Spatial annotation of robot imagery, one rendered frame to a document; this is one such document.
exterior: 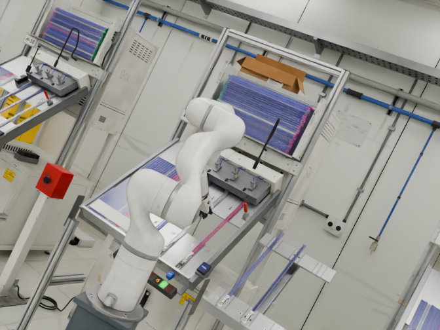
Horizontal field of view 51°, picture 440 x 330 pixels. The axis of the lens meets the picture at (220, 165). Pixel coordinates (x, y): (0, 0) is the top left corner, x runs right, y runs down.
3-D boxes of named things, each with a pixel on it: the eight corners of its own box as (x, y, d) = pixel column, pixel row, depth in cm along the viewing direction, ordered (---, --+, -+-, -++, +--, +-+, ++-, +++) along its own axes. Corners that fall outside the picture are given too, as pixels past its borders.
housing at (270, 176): (272, 203, 239) (275, 183, 230) (198, 164, 261) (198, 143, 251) (279, 194, 244) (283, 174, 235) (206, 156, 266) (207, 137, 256)
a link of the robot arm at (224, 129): (139, 215, 142) (186, 239, 141) (144, 194, 133) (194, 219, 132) (205, 118, 174) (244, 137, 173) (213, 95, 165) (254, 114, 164)
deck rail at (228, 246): (192, 291, 196) (192, 282, 192) (188, 289, 197) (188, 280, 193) (279, 199, 240) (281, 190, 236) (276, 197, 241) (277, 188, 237)
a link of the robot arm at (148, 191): (153, 264, 135) (189, 190, 134) (97, 234, 137) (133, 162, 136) (162, 255, 147) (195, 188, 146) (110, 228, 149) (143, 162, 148)
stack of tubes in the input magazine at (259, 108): (287, 154, 232) (311, 105, 231) (207, 116, 254) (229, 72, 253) (294, 158, 243) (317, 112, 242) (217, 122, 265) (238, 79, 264)
